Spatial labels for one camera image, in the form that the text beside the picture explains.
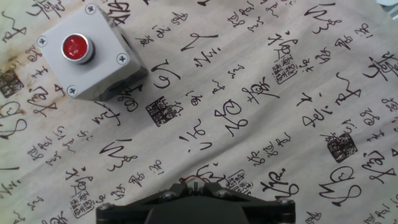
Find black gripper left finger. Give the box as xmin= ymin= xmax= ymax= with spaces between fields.
xmin=96 ymin=181 xmax=197 ymax=224

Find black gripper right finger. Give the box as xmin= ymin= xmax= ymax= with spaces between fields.
xmin=196 ymin=181 xmax=297 ymax=224

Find brown thin-frame glasses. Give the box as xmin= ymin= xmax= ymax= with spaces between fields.
xmin=179 ymin=174 xmax=212 ymax=185

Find beige calligraphy print tablecloth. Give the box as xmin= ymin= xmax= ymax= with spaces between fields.
xmin=0 ymin=0 xmax=398 ymax=224

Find grey box flat red button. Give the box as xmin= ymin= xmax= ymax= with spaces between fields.
xmin=36 ymin=2 xmax=149 ymax=102

